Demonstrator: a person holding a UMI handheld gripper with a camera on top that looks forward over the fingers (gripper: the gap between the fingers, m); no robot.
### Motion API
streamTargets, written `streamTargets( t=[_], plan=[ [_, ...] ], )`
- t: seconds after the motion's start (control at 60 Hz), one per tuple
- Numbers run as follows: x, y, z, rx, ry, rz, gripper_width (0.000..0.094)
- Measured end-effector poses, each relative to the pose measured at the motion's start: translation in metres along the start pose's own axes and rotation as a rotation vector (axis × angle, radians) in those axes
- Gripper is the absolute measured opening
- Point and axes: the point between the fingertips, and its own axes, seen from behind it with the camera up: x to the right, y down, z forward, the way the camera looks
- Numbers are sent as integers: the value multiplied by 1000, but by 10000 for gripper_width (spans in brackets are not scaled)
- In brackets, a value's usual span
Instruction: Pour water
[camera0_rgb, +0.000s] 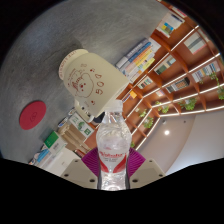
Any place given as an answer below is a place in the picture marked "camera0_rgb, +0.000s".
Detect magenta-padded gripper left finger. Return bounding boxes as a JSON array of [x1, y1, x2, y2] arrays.
[[60, 147, 101, 190]]

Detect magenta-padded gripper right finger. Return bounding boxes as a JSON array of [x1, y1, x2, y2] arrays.
[[128, 147, 167, 190]]

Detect clear water bottle red label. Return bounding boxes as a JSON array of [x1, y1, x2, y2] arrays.
[[95, 99, 130, 191]]

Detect tall green and white carton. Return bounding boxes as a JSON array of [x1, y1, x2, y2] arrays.
[[68, 111, 94, 138]]

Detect flat round red coaster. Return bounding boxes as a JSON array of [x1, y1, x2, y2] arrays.
[[18, 100, 47, 131]]

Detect cream mug with bear drawing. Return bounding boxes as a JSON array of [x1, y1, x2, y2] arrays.
[[58, 48, 130, 124]]

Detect wooden shelf unit with books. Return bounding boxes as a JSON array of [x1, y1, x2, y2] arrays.
[[114, 0, 224, 158]]

